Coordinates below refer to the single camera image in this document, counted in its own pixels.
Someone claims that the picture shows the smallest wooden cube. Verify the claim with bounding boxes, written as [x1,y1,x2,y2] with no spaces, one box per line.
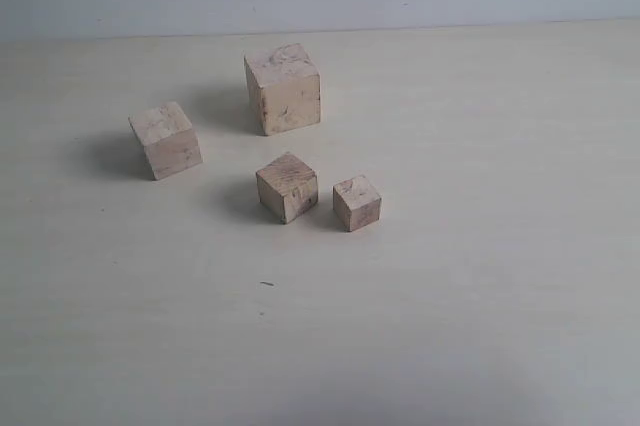
[333,175,382,232]

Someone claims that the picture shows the third largest wooden cube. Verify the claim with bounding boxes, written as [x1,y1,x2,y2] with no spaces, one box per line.
[255,152,318,224]

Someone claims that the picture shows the second largest wooden cube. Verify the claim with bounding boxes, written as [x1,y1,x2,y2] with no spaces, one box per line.
[129,102,203,180]

